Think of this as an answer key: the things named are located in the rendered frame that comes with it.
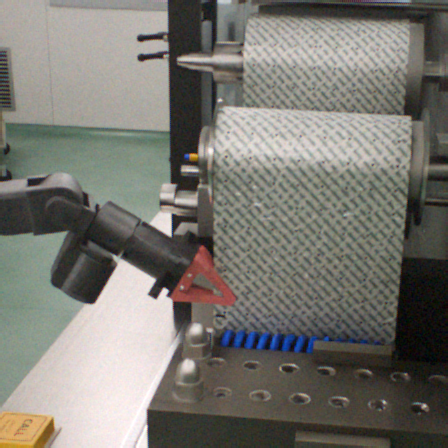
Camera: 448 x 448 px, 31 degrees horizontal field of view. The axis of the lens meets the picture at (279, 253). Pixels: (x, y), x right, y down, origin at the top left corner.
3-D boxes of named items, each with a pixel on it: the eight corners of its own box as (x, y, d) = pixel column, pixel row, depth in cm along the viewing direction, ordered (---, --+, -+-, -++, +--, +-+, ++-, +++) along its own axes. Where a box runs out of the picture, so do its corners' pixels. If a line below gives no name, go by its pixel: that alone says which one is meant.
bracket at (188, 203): (180, 370, 123) (177, 175, 112) (222, 374, 123) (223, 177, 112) (172, 387, 118) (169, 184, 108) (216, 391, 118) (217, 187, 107)
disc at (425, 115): (411, 206, 112) (421, 98, 107) (414, 206, 112) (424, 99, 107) (416, 242, 98) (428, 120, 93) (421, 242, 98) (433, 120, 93)
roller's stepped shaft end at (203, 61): (180, 69, 128) (180, 49, 127) (217, 71, 127) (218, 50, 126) (175, 72, 125) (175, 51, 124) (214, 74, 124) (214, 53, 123)
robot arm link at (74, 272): (53, 193, 95) (53, 175, 103) (7, 274, 97) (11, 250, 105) (143, 238, 100) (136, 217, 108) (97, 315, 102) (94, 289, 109)
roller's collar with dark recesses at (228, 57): (219, 80, 129) (219, 39, 127) (256, 82, 129) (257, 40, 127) (212, 86, 123) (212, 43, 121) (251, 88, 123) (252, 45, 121)
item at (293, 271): (214, 337, 107) (214, 202, 101) (393, 350, 105) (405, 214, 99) (213, 338, 107) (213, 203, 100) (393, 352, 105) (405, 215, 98)
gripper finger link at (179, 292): (218, 329, 104) (154, 291, 103) (227, 306, 110) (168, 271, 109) (245, 288, 101) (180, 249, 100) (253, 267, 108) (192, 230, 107)
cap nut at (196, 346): (185, 347, 102) (184, 314, 101) (214, 349, 102) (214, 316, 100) (178, 361, 99) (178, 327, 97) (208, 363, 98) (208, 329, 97)
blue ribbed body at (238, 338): (223, 348, 107) (223, 324, 106) (387, 360, 105) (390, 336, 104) (218, 360, 104) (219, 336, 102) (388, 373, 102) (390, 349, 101)
